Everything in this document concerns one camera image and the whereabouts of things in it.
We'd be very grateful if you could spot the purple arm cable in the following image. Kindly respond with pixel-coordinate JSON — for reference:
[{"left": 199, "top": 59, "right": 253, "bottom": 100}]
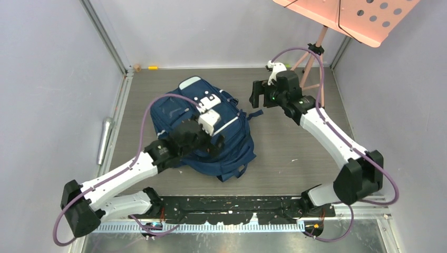
[
  {"left": 52, "top": 93, "right": 203, "bottom": 247},
  {"left": 270, "top": 47, "right": 400, "bottom": 242}
]

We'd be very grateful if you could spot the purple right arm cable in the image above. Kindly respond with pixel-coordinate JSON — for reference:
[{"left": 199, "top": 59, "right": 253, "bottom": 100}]
[{"left": 270, "top": 47, "right": 400, "bottom": 242}]

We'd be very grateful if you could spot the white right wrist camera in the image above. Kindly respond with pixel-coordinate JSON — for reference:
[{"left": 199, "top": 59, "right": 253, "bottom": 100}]
[{"left": 266, "top": 60, "right": 287, "bottom": 85}]

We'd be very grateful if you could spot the pink music stand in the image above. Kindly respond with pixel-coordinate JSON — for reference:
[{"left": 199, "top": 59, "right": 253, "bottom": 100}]
[{"left": 289, "top": 0, "right": 422, "bottom": 107}]

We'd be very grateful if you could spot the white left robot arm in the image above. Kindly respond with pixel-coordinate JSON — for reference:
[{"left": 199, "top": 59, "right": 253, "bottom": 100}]
[{"left": 57, "top": 120, "right": 225, "bottom": 238}]

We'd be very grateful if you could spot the silver metal cylinder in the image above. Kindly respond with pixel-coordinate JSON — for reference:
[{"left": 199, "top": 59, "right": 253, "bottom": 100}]
[{"left": 96, "top": 117, "right": 114, "bottom": 165}]

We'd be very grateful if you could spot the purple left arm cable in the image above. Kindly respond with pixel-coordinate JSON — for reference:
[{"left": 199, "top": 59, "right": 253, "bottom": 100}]
[{"left": 52, "top": 93, "right": 203, "bottom": 247}]

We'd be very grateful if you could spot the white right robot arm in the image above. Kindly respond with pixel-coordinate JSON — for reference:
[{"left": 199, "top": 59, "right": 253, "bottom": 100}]
[{"left": 249, "top": 70, "right": 384, "bottom": 216}]

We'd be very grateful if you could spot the navy blue backpack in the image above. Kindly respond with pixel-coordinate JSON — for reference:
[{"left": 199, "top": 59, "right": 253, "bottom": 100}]
[{"left": 150, "top": 76, "right": 263, "bottom": 182}]

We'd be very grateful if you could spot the small wooden block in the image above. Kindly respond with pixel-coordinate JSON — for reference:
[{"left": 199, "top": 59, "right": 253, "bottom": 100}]
[{"left": 133, "top": 64, "right": 141, "bottom": 72}]

